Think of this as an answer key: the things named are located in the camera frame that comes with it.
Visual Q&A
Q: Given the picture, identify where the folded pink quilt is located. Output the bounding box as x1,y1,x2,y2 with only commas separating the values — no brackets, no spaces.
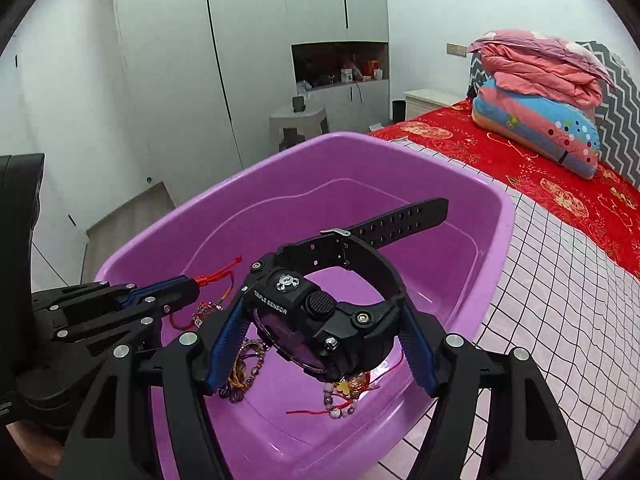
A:
466,30,617,109

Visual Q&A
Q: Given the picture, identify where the mixed stone bead bracelet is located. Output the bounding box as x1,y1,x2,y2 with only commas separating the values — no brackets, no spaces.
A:
321,382,358,420

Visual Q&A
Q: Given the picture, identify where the yellow braided beaded bracelet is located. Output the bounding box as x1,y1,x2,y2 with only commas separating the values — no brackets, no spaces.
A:
235,339,273,376

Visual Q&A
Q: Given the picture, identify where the red patterned bedsheet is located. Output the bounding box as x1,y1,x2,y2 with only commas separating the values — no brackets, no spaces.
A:
367,97,640,281

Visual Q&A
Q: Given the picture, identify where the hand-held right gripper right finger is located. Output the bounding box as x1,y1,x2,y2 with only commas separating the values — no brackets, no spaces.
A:
400,304,584,480

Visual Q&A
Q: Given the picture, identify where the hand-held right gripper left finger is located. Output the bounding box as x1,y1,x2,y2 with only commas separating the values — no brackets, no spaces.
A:
59,292,251,480

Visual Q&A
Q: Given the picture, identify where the white wardrobe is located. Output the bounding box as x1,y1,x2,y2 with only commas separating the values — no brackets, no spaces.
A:
0,0,391,281

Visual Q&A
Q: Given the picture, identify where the white nightstand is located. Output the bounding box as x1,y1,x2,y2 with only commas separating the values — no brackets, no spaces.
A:
404,88,467,122

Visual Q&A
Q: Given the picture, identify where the purple plastic basin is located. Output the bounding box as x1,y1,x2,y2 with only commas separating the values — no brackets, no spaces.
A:
94,131,516,480

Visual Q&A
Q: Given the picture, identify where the grey chevron pillow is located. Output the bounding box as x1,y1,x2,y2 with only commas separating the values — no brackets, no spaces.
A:
467,40,640,188

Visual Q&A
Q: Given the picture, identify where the colourful dotted pillow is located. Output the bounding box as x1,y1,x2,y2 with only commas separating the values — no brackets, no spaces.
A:
472,77,601,180

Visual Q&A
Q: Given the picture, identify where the grey plastic stool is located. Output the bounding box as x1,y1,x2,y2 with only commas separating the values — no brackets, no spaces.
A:
269,105,329,157

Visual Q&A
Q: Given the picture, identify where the black wrist watch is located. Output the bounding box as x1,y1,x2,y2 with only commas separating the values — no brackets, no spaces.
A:
240,197,450,383

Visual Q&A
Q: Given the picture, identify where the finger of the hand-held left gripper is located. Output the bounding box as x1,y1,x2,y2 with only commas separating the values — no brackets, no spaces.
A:
47,294,198,346
32,276,201,311

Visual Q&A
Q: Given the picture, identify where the pink checked blanket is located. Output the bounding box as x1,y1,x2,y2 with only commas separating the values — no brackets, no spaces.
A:
370,137,640,480

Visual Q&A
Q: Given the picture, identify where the red string gold charm bracelet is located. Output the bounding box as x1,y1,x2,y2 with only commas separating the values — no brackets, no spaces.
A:
286,350,406,417

